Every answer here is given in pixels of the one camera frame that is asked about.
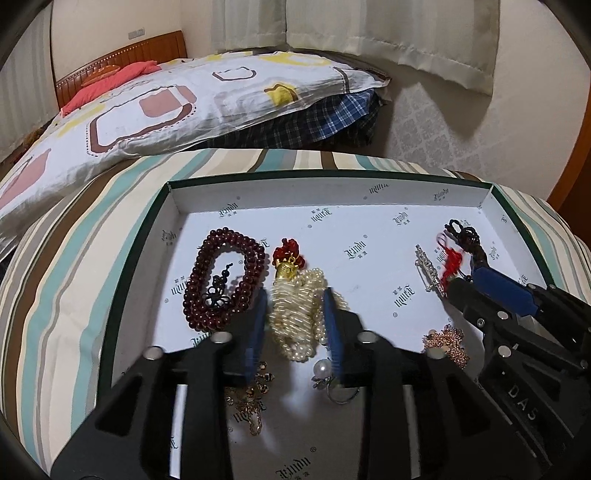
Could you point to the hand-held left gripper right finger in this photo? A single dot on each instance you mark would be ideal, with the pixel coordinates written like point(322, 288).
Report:
point(333, 332)

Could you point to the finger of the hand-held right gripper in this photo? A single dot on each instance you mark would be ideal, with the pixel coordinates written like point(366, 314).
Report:
point(503, 288)
point(485, 318)

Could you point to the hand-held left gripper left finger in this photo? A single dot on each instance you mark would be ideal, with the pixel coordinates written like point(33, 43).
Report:
point(256, 341)

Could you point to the small red knot charm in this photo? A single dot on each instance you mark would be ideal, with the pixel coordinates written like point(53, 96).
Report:
point(450, 267)

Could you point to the silver rhinestone brooch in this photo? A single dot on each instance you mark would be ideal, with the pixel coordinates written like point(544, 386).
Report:
point(429, 270)

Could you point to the white green-edged box lid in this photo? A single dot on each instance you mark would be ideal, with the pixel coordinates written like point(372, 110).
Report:
point(369, 258)

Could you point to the wooden cabinet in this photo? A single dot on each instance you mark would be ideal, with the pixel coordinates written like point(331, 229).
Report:
point(577, 184)

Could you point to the blue plaid cloth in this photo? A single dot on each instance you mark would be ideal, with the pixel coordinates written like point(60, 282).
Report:
point(323, 120)

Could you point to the white patterned quilt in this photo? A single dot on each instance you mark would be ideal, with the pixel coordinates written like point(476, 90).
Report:
point(161, 120)

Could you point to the wide cream curtain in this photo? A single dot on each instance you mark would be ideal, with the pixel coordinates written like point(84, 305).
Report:
point(392, 41)

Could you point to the pink pillow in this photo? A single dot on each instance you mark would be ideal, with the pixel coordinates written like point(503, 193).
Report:
point(120, 76)

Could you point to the orange cushion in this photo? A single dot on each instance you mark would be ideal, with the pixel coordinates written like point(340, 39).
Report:
point(101, 74)

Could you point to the wooden headboard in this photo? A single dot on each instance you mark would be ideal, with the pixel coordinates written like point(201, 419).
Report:
point(138, 50)

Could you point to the narrow cream curtain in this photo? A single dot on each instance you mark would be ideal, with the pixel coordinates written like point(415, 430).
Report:
point(254, 23)

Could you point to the white striped curtain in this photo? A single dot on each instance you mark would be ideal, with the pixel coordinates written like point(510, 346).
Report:
point(23, 92)

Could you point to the wall outlet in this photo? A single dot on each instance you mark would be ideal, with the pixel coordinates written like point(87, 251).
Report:
point(136, 33)

